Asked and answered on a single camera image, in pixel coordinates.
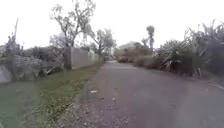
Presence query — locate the distant building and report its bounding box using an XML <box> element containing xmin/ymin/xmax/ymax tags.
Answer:
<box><xmin>118</xmin><ymin>40</ymin><xmax>144</xmax><ymax>52</ymax></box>

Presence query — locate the tangled brush heap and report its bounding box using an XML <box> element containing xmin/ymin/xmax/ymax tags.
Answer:
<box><xmin>0</xmin><ymin>34</ymin><xmax>69</xmax><ymax>83</ymax></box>

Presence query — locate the grey asphalt road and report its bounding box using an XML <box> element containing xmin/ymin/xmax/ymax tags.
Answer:
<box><xmin>56</xmin><ymin>60</ymin><xmax>224</xmax><ymax>128</ymax></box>

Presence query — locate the wide grass verge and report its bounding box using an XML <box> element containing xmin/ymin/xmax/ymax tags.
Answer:
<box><xmin>0</xmin><ymin>63</ymin><xmax>104</xmax><ymax>128</ymax></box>

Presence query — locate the grey fence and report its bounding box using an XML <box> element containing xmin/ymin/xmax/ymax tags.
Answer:
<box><xmin>68</xmin><ymin>46</ymin><xmax>104</xmax><ymax>70</ymax></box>

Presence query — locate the tall sparse tree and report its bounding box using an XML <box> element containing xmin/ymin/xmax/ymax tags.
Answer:
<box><xmin>49</xmin><ymin>0</ymin><xmax>98</xmax><ymax>49</ymax></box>

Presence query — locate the tall slender palm-like tree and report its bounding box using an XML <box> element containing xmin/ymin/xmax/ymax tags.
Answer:
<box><xmin>141</xmin><ymin>24</ymin><xmax>156</xmax><ymax>54</ymax></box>

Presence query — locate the row of flax bushes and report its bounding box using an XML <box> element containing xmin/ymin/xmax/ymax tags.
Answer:
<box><xmin>114</xmin><ymin>19</ymin><xmax>224</xmax><ymax>80</ymax></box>

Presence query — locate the small sparse tree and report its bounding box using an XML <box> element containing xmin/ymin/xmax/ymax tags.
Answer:
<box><xmin>89</xmin><ymin>28</ymin><xmax>118</xmax><ymax>58</ymax></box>

